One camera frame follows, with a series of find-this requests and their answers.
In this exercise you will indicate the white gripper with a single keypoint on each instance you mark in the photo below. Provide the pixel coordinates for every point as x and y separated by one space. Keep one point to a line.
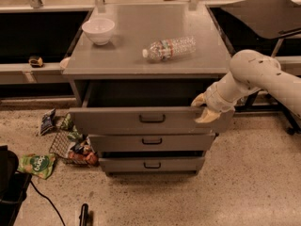
216 100

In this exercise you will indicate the grey top drawer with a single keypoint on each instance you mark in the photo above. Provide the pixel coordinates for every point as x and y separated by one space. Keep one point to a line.
144 107

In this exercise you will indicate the grey drawer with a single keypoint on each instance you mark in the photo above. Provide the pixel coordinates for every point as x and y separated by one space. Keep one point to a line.
144 107
151 143
152 161

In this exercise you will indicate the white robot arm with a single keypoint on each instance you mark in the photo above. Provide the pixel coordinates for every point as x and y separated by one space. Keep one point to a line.
250 71

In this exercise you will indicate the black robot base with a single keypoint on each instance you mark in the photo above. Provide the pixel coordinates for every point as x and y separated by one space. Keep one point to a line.
13 186

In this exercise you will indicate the grey middle drawer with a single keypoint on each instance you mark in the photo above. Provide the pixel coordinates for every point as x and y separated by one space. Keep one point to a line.
151 143

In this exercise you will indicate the grey drawer cabinet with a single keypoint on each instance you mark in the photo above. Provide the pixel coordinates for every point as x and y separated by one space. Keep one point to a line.
137 26

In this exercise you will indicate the grey bottom drawer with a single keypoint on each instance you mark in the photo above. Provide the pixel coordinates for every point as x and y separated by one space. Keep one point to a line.
152 161

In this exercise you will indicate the clear plastic water bottle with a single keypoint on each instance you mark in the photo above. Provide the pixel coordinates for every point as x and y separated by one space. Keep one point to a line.
166 49

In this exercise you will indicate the red snack bag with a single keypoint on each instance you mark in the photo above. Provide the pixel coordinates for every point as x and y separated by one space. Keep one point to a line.
90 158

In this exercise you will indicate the white ceramic bowl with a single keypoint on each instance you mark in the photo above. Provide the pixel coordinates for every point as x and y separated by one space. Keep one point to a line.
99 30

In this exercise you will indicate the green chip bag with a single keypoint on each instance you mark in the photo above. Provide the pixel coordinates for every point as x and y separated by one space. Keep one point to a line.
68 126

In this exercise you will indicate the blue snack bag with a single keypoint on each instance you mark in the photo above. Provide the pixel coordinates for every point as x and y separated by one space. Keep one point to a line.
47 122

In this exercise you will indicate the green snack bag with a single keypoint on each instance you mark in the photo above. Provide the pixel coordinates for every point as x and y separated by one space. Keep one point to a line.
38 165

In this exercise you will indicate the yellow tape measure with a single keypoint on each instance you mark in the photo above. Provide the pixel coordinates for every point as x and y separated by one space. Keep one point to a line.
35 61

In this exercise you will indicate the wire mesh basket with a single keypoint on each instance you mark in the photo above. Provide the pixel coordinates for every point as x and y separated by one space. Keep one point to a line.
62 145

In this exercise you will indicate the black handle object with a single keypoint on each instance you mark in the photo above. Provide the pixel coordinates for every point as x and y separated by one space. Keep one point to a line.
83 215

